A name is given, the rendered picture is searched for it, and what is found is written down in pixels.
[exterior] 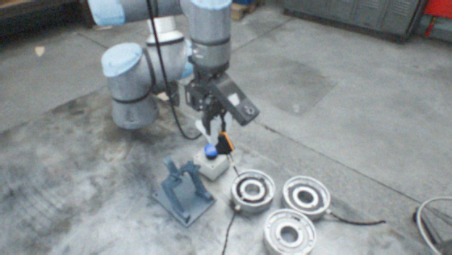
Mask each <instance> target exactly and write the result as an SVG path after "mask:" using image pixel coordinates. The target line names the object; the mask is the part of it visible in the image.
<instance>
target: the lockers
mask: <svg viewBox="0 0 452 255"><path fill-rule="evenodd" d="M428 1H429V0H282V4H281V7H282V8H283V14H284V15H287V16H291V17H294V18H297V19H303V20H306V21H308V22H315V23H321V24H324V25H328V26H330V27H335V28H339V29H342V30H346V31H351V32H355V33H358V34H360V35H364V36H369V37H373V38H375V37H376V38H380V39H383V40H388V41H391V42H394V43H397V44H404V43H405V41H406V40H407V39H408V38H409V37H410V35H411V34H413V32H414V31H415V29H416V28H417V27H418V26H419V24H420V22H421V20H422V17H423V15H424V13H423V12H424V9H425V8H426V6H427V3H428Z"/></svg>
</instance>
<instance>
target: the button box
mask: <svg viewBox="0 0 452 255"><path fill-rule="evenodd" d="M193 162H194V165H200V166H201V168H200V169H199V170H197V171H199V172H201V173H203V174H204V175H205V176H207V177H208V178H210V179H211V180H212V181H214V180H215V179H216V178H217V177H218V176H220V175H221V174H222V173H223V172H224V171H225V170H226V169H228V168H229V167H230V163H229V161H228V158H227V157H226V155H217V154H216V155H215V156H208V155H207V154H205V152H204V149H203V150H202V151H200V152H198V153H197V154H195V155H194V156H193Z"/></svg>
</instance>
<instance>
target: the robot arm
mask: <svg viewBox="0 0 452 255"><path fill-rule="evenodd" d="M88 2H89V4H90V9H91V12H92V15H93V16H94V20H95V22H96V23H97V24H98V25H100V26H111V25H123V24H125V23H131V22H133V23H136V22H141V21H146V23H147V26H148V30H149V35H148V37H147V39H146V40H145V43H146V46H147V48H141V47H140V45H138V44H134V43H131V44H130V43H127V44H120V45H117V46H114V47H112V48H110V49H108V50H107V51H106V52H105V53H104V54H103V57H102V65H103V73H104V74H105V76H106V79H107V84H108V86H109V89H110V92H111V96H112V98H113V103H112V112H111V114H112V118H113V120H114V122H115V124H116V125H117V126H119V127H121V128H124V129H137V128H143V127H146V126H148V125H150V124H151V123H152V122H153V121H155V120H156V119H157V117H158V116H159V107H158V105H157V102H156V100H155V99H154V97H153V96H152V95H151V94H150V92H149V86H155V85H159V84H162V83H165V82H164V78H163V75H162V72H161V66H160V61H159V58H158V55H157V49H156V45H155V41H154V37H153V30H152V26H151V23H150V19H149V13H148V8H147V5H146V1H145V0H88ZM151 4H152V8H153V16H154V20H155V24H156V28H157V34H158V39H159V43H160V47H161V54H162V57H163V61H164V66H165V72H166V76H167V79H168V82H171V81H175V80H180V79H181V78H184V77H189V76H190V75H191V74H192V71H193V76H194V77H193V78H192V79H190V81H189V82H187V83H186V84H185V85H184V90H185V97H186V105H187V106H189V107H191V108H193V110H194V111H197V112H198V113H199V112H200V111H202V112H203V114H202V116H201V120H196V121H195V126H196V127H197V128H198V129H199V130H200V131H201V132H202V133H203V134H204V135H205V136H206V137H207V139H208V141H209V143H210V144H212V146H213V147H214V146H215V145H216V144H217V143H218V139H217V136H218V133H217V128H218V126H219V124H220V125H221V128H222V130H221V133H224V132H226V133H229V130H230V126H231V123H232V120H233V118H234V119H235V120H236V121H237V122H238V123H239V124H240V125H241V126H242V127H245V126H247V125H248V124H249V123H250V122H251V121H252V120H254V119H255V118H256V117H257V116H258V115H259V114H260V111H259V110H258V109H257V108H256V107H255V105H254V104H253V103H252V102H251V101H250V100H249V98H248V97H247V96H246V95H245V93H244V92H243V91H242V90H241V89H240V88H239V86H238V85H237V84H236V83H235V82H234V81H233V80H232V79H231V78H230V77H229V75H228V74H227V73H226V72H225V71H227V70H228V69H229V67H230V59H231V57H232V0H151ZM176 15H185V16H186V17H187V18H188V23H189V32H190V41H189V40H185V38H184V35H183V34H182V33H181V32H180V31H179V30H178V28H177V24H176V19H175V16H176ZM192 82H193V83H192ZM191 83H192V84H191ZM190 84H191V85H190ZM187 92H188V93H190V101H188V98H187Z"/></svg>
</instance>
